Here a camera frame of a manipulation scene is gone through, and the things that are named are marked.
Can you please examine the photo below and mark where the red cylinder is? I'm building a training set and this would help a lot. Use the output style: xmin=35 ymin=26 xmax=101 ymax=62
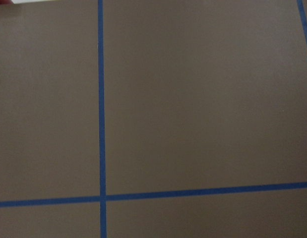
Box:
xmin=0 ymin=0 xmax=13 ymax=4

